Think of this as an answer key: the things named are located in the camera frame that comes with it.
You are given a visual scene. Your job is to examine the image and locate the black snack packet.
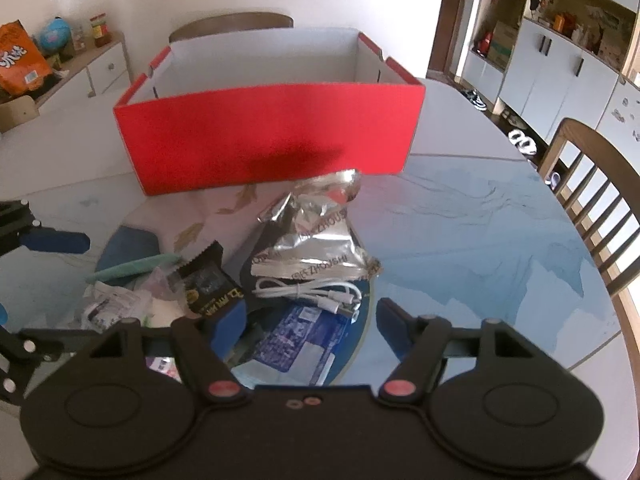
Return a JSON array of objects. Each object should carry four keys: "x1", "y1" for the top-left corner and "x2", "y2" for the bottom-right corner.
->
[{"x1": 176, "y1": 240, "x2": 246, "y2": 320}]

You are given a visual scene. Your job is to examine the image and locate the blue globe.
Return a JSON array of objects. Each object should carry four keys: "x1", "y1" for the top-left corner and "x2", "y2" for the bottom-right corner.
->
[{"x1": 37, "y1": 17, "x2": 71, "y2": 57}]

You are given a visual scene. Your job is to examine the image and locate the white cable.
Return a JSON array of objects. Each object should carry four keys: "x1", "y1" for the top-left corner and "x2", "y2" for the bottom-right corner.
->
[{"x1": 254, "y1": 277, "x2": 362, "y2": 320}]

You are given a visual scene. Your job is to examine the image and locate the white wall cabinet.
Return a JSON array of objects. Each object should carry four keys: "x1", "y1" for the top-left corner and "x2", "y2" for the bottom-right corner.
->
[{"x1": 457, "y1": 0, "x2": 640, "y2": 147}]

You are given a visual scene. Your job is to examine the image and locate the jar with red lid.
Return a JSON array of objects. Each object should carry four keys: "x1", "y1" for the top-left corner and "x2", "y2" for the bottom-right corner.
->
[{"x1": 90, "y1": 12, "x2": 112, "y2": 47}]

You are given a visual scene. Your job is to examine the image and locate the light wooden rack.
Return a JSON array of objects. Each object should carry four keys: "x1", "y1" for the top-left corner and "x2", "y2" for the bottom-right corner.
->
[{"x1": 0, "y1": 96, "x2": 39, "y2": 134}]

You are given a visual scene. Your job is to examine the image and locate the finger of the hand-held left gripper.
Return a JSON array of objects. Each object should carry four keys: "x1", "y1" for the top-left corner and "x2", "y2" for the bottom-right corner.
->
[
  {"x1": 0, "y1": 200, "x2": 91, "y2": 257},
  {"x1": 0, "y1": 304, "x2": 68, "y2": 406}
]

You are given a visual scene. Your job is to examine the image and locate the white slippers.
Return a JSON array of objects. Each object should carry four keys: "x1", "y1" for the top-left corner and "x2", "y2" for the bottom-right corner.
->
[{"x1": 507, "y1": 129, "x2": 539, "y2": 156}]

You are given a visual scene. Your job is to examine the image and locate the wooden chair with curved back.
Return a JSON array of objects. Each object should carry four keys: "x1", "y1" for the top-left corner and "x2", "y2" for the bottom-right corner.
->
[{"x1": 168, "y1": 11, "x2": 295, "y2": 44}]

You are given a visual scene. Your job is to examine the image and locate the red cardboard box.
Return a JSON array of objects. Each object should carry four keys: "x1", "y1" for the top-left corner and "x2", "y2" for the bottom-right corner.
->
[{"x1": 112, "y1": 27, "x2": 427, "y2": 197}]

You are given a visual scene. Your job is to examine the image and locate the teal plastic knife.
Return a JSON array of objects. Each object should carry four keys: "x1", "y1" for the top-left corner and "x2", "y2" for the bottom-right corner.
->
[{"x1": 85, "y1": 252, "x2": 183, "y2": 283}]

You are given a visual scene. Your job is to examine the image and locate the orange snack bag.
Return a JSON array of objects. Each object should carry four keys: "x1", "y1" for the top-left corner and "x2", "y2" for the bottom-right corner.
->
[{"x1": 0, "y1": 20, "x2": 53, "y2": 97}]

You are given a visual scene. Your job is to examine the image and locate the white wrapper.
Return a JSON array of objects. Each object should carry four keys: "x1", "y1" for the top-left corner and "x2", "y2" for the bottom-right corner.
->
[{"x1": 80, "y1": 267, "x2": 187, "y2": 332}]

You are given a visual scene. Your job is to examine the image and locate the brown door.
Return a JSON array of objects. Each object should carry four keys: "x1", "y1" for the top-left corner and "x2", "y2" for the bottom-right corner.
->
[{"x1": 427, "y1": 0, "x2": 467, "y2": 81}]

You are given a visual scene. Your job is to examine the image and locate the white sideboard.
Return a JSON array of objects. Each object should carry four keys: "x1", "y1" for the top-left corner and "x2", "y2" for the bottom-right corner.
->
[{"x1": 0, "y1": 30, "x2": 133, "y2": 133}]

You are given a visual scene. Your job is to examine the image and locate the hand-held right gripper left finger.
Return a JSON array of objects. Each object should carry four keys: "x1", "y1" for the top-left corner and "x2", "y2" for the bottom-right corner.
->
[{"x1": 87, "y1": 304, "x2": 251, "y2": 404}]

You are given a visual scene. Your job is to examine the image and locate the silver foil snack bag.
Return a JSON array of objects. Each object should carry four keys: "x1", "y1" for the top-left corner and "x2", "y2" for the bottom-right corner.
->
[{"x1": 250, "y1": 169, "x2": 383, "y2": 283}]

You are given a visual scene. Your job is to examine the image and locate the wooden chair with slatted back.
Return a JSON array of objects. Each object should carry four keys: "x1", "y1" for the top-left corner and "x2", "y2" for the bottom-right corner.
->
[{"x1": 537, "y1": 117, "x2": 640, "y2": 356}]

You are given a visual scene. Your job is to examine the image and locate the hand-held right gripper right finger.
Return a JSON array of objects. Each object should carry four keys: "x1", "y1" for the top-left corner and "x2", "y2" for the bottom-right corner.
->
[{"x1": 375, "y1": 297, "x2": 532, "y2": 406}]

